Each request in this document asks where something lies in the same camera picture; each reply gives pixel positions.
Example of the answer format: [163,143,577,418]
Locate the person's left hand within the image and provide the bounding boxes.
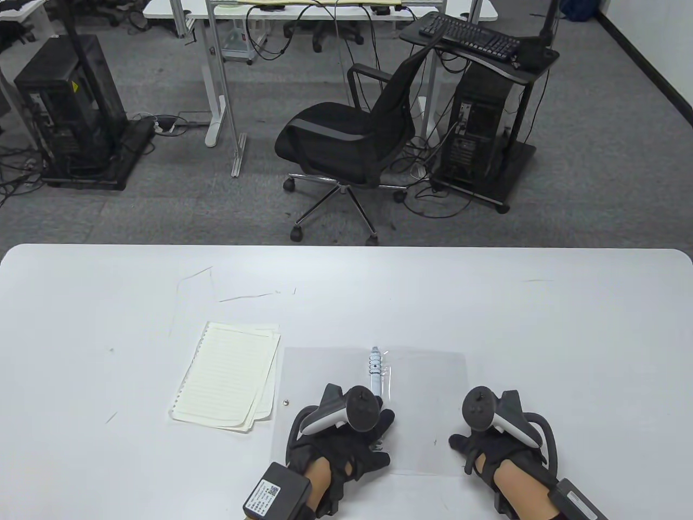
[286,409,396,516]

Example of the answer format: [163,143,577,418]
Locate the person's right hand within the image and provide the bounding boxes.
[448,430,548,489]

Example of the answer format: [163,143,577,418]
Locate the clear plastic ring binder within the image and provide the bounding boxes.
[269,345,469,476]

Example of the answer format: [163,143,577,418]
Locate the lined loose-leaf paper stack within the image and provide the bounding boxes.
[169,322,282,434]

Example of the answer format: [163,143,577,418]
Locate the person's right forearm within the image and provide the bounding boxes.
[492,460,558,520]

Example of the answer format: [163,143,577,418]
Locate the person's left forearm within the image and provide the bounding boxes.
[300,457,334,512]

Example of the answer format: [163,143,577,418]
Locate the black and white controller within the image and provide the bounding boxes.
[461,386,559,483]
[285,383,383,458]

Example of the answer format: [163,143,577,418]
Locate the black cart with keyboard tray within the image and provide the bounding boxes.
[399,14,561,214]

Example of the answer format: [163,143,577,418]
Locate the black office chair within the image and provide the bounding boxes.
[274,41,442,245]

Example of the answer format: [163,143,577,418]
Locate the black computer tower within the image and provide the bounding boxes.
[13,35,128,177]
[440,61,516,187]

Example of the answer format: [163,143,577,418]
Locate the white power strip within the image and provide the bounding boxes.
[153,115,211,134]

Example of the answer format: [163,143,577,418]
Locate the black swivel chair base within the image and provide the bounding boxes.
[282,19,365,54]

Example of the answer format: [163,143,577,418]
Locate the black keyboard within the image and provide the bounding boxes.
[417,12,522,60]

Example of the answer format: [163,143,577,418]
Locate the dark blue seat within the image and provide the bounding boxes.
[559,0,603,23]

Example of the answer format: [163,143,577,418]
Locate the long white desk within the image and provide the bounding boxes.
[143,0,499,148]

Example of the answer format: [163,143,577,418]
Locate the black stand pole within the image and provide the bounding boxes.
[58,0,119,158]

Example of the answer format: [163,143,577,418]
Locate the small white desk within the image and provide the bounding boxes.
[0,0,49,23]

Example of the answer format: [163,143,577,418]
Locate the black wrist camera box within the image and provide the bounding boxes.
[546,478,610,520]
[242,462,313,520]

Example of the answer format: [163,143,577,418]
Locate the black floor cable bundle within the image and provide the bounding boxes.
[391,130,477,220]
[0,142,45,211]

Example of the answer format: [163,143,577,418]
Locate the aluminium frame post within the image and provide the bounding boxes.
[205,0,249,178]

